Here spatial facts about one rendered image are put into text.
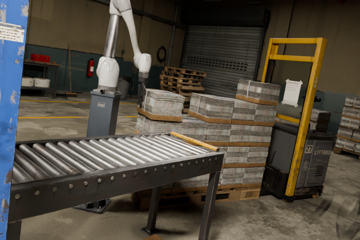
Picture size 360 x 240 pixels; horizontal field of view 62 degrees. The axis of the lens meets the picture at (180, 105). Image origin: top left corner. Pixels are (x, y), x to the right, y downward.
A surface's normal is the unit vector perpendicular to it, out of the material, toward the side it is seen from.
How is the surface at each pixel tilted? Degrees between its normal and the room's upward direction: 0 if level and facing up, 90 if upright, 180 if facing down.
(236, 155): 90
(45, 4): 90
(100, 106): 90
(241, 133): 90
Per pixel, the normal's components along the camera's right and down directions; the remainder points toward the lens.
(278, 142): -0.86, -0.08
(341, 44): -0.67, -0.02
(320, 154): 0.48, 0.18
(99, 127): -0.11, 0.11
